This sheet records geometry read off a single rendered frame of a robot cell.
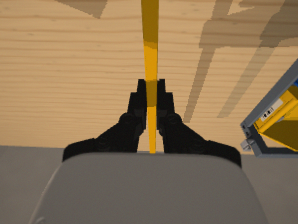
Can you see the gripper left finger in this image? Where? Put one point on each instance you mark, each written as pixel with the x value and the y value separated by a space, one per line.
pixel 122 137

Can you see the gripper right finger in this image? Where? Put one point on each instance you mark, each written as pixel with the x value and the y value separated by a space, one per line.
pixel 182 139

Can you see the yellow open bin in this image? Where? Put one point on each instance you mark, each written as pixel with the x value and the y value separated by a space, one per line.
pixel 284 132

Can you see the yellow bar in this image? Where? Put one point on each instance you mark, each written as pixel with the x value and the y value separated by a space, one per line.
pixel 150 20

